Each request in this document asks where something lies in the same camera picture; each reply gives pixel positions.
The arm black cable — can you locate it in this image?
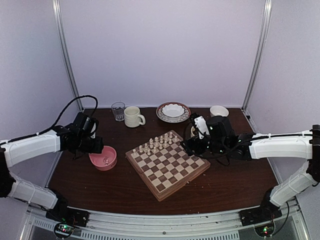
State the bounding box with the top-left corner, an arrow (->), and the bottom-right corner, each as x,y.
34,94 -> 99,137
182,124 -> 251,167

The cream cat-ear bowl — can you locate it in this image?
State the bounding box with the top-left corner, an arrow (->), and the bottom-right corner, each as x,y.
190,126 -> 198,137

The aluminium frame post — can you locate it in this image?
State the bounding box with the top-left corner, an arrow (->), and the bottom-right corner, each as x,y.
241,0 -> 273,112
52,0 -> 80,98

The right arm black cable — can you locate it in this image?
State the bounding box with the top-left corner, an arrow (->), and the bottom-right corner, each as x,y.
182,124 -> 251,167

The white queen chess piece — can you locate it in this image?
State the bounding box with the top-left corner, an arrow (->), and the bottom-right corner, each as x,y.
154,136 -> 159,147

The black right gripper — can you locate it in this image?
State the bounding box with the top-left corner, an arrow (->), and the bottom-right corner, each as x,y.
180,133 -> 228,157

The white scalloped bowl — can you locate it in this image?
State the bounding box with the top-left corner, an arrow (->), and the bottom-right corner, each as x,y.
161,103 -> 185,118

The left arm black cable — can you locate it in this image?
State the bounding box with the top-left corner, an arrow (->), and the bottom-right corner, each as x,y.
34,94 -> 99,137

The pink cat-ear bowl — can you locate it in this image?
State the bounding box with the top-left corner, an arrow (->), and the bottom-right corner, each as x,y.
89,146 -> 118,171

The left aluminium frame post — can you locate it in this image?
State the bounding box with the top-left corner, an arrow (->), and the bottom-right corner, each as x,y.
52,0 -> 80,98

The aluminium front rail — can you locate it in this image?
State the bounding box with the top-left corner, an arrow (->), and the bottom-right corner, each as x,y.
24,197 -> 308,240

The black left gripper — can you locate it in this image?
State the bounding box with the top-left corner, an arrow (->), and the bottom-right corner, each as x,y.
77,134 -> 104,154

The clear drinking glass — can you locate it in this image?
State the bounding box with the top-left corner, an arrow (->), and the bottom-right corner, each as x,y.
111,101 -> 125,122

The wooden chess board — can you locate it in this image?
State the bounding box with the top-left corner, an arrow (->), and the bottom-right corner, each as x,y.
125,130 -> 211,202

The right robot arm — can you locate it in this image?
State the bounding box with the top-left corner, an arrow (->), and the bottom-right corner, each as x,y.
181,113 -> 320,221

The cream ribbed mug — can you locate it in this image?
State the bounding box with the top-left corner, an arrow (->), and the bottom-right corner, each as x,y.
124,106 -> 146,128

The white king chess piece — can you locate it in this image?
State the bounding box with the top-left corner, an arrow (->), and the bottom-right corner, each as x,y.
149,138 -> 155,149

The right aluminium frame post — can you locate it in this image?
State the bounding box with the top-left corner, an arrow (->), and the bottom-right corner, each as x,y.
241,0 -> 273,112

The patterned ceramic plate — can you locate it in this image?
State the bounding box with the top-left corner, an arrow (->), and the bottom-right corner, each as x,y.
156,102 -> 191,124

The small white floral bowl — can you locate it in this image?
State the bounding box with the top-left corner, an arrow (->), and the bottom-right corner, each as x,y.
209,105 -> 229,117

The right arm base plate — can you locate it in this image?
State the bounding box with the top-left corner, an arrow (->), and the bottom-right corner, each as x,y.
239,206 -> 282,227

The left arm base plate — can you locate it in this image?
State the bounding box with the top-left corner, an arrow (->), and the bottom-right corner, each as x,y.
43,206 -> 90,227

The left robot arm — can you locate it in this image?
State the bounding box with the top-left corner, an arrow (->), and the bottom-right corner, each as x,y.
0,112 -> 104,222

